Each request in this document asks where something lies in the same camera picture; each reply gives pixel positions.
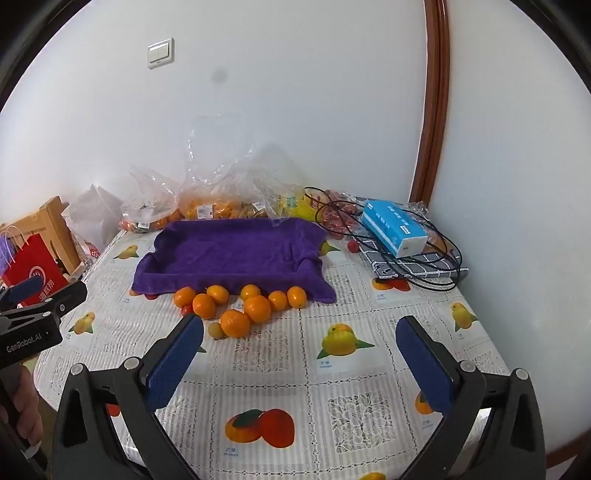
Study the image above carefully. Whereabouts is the yellow fruit bag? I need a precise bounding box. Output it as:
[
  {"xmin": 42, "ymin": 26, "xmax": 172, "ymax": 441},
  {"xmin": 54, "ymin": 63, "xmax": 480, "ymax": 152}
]
[{"xmin": 276, "ymin": 184, "xmax": 325, "ymax": 222}]

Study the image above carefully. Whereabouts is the small red fruit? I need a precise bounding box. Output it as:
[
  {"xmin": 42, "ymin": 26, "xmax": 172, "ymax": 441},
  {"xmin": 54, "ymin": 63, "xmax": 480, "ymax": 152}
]
[{"xmin": 348, "ymin": 240, "xmax": 360, "ymax": 253}]

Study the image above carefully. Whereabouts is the small orange mandarin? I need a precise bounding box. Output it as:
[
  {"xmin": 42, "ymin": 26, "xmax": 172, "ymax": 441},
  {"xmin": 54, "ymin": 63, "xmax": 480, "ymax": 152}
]
[
  {"xmin": 239, "ymin": 284, "xmax": 261, "ymax": 302},
  {"xmin": 205, "ymin": 285, "xmax": 229, "ymax": 305}
]

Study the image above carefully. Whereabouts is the white wall switch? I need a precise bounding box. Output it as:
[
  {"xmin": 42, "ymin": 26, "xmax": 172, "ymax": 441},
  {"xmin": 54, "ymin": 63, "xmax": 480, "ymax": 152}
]
[{"xmin": 146, "ymin": 37, "xmax": 174, "ymax": 70}]

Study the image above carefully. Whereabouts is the white plastic bag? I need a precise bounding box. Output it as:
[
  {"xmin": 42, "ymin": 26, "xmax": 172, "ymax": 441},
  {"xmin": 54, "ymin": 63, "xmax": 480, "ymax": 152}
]
[{"xmin": 62, "ymin": 185, "xmax": 122, "ymax": 253}]

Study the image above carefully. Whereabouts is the oval orange mandarin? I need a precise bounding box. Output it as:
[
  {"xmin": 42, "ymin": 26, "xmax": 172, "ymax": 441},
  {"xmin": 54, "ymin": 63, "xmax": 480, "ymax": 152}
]
[{"xmin": 267, "ymin": 290, "xmax": 288, "ymax": 312}]

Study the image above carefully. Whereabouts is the large textured orange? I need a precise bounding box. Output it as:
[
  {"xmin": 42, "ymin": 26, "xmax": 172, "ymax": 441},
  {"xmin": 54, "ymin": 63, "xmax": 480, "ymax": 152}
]
[{"xmin": 219, "ymin": 309, "xmax": 252, "ymax": 339}]

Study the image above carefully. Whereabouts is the grey checked cloth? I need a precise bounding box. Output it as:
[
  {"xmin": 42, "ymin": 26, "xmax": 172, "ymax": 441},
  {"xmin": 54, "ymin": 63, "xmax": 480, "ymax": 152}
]
[{"xmin": 355, "ymin": 197, "xmax": 470, "ymax": 280}]

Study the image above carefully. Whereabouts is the small red apple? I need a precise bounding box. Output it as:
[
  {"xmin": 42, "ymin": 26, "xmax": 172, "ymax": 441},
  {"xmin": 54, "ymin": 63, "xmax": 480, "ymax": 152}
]
[{"xmin": 181, "ymin": 305, "xmax": 193, "ymax": 317}]

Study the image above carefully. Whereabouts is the black cable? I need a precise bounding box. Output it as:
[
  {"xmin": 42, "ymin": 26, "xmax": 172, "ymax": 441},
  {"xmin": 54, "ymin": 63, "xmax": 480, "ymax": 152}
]
[{"xmin": 303, "ymin": 185, "xmax": 463, "ymax": 292}]

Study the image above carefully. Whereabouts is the brown wooden door frame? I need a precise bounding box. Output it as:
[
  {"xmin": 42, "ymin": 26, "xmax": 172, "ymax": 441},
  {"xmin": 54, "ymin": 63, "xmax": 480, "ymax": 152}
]
[{"xmin": 410, "ymin": 0, "xmax": 451, "ymax": 205}]

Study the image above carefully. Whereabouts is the bag of red fruits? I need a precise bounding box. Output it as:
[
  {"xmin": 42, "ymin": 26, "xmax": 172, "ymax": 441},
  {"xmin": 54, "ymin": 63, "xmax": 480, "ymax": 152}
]
[{"xmin": 304, "ymin": 186, "xmax": 367, "ymax": 240}]

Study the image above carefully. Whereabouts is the clear bag of tangerines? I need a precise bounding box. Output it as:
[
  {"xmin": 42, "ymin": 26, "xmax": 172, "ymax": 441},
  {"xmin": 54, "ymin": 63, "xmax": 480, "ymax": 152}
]
[{"xmin": 119, "ymin": 165, "xmax": 183, "ymax": 233}]

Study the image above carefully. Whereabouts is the purple towel-lined tray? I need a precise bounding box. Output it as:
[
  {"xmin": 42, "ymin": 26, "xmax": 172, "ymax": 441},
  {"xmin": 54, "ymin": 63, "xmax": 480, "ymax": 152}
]
[{"xmin": 131, "ymin": 218, "xmax": 337, "ymax": 303}]

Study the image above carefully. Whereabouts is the small yellow-brown fruit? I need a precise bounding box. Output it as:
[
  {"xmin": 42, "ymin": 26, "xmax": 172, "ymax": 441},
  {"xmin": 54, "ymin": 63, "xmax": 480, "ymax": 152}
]
[{"xmin": 207, "ymin": 322, "xmax": 225, "ymax": 340}]

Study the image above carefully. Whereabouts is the blue tissue pack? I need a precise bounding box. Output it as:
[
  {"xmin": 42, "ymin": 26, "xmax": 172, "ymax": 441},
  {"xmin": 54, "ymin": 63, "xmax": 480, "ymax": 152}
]
[{"xmin": 362, "ymin": 200, "xmax": 429, "ymax": 258}]

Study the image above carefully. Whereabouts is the person's left hand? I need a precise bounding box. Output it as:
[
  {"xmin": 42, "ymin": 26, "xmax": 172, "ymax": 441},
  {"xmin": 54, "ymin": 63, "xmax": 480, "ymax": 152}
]
[{"xmin": 11, "ymin": 365, "xmax": 43, "ymax": 446}]

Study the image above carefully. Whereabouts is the clear bag of oranges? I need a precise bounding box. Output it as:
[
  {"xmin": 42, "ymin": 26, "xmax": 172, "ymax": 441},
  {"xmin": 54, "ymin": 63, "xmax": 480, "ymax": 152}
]
[{"xmin": 178, "ymin": 114, "xmax": 280, "ymax": 220}]

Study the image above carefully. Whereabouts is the wooden chair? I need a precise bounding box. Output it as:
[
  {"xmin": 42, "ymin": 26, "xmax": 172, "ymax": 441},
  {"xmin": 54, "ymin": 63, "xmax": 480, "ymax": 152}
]
[{"xmin": 1, "ymin": 196, "xmax": 81, "ymax": 276}]

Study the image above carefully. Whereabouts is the red paper bag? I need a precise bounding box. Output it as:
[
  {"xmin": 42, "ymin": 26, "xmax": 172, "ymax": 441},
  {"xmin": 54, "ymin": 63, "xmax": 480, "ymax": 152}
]
[{"xmin": 2, "ymin": 234, "xmax": 68, "ymax": 306}]

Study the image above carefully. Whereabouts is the small orange kumquat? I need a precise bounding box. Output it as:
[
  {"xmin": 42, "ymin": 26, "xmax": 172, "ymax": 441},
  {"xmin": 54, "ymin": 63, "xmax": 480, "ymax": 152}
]
[{"xmin": 287, "ymin": 286, "xmax": 308, "ymax": 309}]

